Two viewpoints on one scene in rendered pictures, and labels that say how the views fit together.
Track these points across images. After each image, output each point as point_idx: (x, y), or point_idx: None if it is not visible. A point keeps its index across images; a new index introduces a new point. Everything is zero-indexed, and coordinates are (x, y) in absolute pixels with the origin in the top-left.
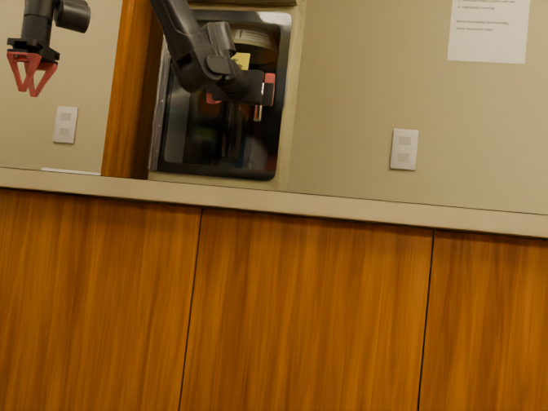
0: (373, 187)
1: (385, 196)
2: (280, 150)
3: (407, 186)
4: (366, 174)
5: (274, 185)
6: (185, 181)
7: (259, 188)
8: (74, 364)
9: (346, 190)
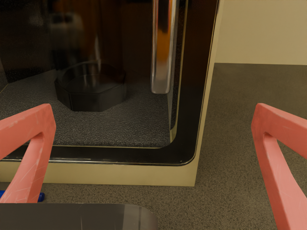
0: (257, 16)
1: (269, 26)
2: (204, 109)
3: (297, 13)
4: (250, 2)
5: (191, 164)
6: (19, 165)
7: (163, 169)
8: None
9: (223, 22)
